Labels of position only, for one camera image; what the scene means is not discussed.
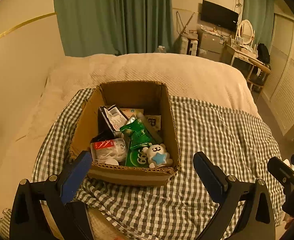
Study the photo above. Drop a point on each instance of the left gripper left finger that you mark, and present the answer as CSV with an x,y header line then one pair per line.
x,y
72,176

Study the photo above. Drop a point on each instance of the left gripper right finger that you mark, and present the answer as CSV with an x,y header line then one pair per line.
x,y
211,176

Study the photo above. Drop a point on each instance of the clear floss pick container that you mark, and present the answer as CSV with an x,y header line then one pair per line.
x,y
113,151

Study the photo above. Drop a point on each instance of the white bear figurine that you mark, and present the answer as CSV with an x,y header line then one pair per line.
x,y
157,156

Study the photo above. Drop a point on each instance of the green snack packet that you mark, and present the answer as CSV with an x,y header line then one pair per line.
x,y
137,133

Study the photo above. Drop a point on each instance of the green round label pack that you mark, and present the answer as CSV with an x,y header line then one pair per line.
x,y
136,157

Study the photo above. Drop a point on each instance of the brown cardboard box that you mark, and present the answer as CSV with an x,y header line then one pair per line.
x,y
153,98

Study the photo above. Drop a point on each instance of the white louvered wardrobe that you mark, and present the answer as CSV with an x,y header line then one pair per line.
x,y
279,88

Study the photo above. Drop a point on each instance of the beige carton in box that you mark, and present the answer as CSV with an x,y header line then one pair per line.
x,y
128,112

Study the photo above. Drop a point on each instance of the wooden vanity table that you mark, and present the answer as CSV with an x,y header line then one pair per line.
x,y
254,71

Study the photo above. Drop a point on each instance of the cream bed blanket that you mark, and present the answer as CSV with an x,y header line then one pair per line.
x,y
185,76

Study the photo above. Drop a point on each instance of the black backpack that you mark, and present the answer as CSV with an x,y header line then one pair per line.
x,y
263,54

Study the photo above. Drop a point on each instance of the gray drawer cabinet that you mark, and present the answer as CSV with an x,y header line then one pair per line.
x,y
210,46

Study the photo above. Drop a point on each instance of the white vanity mirror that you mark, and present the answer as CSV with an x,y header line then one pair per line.
x,y
245,33

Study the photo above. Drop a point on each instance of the green curtain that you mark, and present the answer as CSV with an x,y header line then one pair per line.
x,y
260,13
115,27

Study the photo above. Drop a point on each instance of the green curtain right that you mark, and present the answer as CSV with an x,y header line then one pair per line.
x,y
260,13

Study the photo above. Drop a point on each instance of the black wall television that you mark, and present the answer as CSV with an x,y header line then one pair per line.
x,y
219,15

